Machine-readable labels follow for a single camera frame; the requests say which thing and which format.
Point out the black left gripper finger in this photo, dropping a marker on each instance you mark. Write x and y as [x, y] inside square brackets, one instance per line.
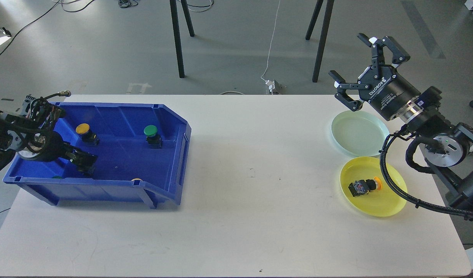
[68, 148]
[77, 160]

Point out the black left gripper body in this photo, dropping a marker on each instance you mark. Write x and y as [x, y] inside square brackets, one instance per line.
[53, 148]

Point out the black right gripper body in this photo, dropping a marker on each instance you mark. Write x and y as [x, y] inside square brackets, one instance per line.
[387, 94]

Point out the yellow push button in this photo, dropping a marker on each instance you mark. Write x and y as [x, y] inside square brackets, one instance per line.
[87, 135]
[362, 187]

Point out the green push button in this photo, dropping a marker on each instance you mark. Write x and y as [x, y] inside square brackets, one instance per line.
[87, 169]
[153, 137]

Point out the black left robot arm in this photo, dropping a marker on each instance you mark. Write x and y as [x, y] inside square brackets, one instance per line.
[32, 135]

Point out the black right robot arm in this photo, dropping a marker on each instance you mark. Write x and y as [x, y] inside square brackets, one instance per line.
[436, 146]

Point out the yellow push button back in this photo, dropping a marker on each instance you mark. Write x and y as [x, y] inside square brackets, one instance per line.
[87, 135]

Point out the light green plate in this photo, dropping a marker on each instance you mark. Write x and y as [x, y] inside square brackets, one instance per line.
[358, 133]

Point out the yellow plate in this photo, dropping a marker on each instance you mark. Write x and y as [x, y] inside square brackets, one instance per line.
[379, 203]

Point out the black stand leg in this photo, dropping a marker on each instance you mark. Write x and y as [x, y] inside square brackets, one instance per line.
[322, 41]
[314, 19]
[177, 38]
[188, 18]

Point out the blue plastic bin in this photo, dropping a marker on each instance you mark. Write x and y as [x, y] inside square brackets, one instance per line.
[123, 154]

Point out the white power adapter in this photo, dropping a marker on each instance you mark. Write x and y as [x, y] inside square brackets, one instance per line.
[273, 87]

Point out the black stand leg inner right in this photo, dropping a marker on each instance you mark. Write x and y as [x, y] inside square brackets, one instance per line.
[314, 19]

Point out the black stand leg inner left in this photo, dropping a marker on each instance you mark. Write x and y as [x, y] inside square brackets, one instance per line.
[188, 18]

